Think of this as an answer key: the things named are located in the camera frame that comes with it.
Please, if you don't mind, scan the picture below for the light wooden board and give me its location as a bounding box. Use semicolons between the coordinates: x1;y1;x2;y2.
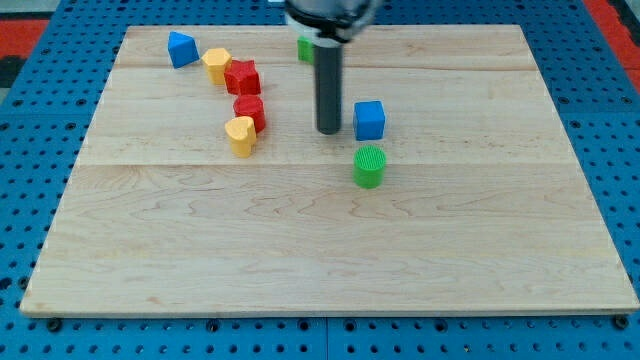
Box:
20;25;639;318

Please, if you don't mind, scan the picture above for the green block behind rod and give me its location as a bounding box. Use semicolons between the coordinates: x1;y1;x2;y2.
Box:
297;36;314;65

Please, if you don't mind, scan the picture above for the blue triangular prism block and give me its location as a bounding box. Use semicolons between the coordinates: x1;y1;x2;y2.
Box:
167;31;200;69

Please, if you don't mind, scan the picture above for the robot wrist flange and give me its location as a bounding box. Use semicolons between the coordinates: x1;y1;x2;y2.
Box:
284;0;383;43

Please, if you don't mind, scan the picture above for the yellow heart block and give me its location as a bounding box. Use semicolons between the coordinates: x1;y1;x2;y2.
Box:
224;116;257;158

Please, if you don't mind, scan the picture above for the yellow hexagon block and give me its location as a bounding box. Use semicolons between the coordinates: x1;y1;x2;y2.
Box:
201;48;232;85

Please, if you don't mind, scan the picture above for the red star block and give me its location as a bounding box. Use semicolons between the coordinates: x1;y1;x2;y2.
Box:
224;60;261;95

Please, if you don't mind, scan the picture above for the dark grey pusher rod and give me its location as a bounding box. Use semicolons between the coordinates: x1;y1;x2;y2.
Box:
313;46;343;135

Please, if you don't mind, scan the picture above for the red cylinder block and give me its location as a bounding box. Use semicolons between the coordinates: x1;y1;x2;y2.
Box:
233;94;266;133

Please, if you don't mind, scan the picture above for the green cylinder block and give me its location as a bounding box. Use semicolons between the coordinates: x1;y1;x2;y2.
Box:
353;145;386;189

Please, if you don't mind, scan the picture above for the blue cube block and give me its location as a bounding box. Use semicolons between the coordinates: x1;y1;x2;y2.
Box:
353;100;386;141

